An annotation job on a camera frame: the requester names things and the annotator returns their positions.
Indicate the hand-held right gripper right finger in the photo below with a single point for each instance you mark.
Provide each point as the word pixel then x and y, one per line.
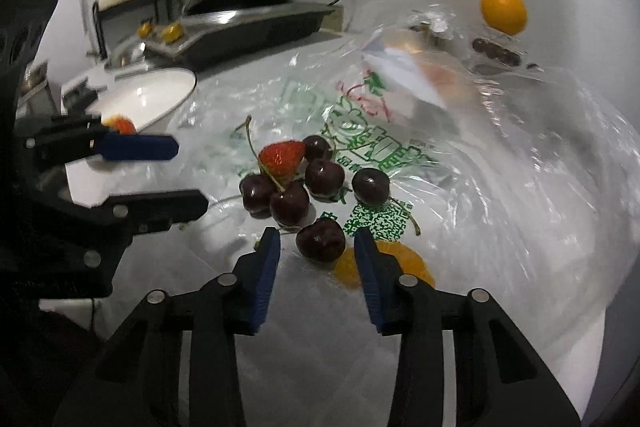
pixel 369 287

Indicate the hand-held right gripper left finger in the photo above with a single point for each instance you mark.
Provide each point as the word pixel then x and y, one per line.
pixel 265 287

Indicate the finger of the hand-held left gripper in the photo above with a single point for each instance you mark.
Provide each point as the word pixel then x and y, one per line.
pixel 165 207
pixel 140 148

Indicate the red strawberry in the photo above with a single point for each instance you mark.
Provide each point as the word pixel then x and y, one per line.
pixel 282 157
pixel 121 125

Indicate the peeled orange segment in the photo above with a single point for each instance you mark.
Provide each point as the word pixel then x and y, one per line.
pixel 405 264

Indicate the white bowl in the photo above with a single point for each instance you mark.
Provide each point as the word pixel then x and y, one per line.
pixel 150 92

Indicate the small yellow tin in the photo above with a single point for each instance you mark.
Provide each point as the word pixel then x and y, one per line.
pixel 172 32
pixel 146 29

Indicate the black metal rack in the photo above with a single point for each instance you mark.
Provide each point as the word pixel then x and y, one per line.
pixel 97 27

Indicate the clear printed plastic bag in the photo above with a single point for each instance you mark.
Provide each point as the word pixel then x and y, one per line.
pixel 500 207

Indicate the black induction cooker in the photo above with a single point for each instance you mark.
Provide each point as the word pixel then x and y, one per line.
pixel 260 27

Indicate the crumpled clear plastic wrap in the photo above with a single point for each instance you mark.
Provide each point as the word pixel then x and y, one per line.
pixel 430 19

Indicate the whole orange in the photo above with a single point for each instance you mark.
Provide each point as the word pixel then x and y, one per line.
pixel 504 11

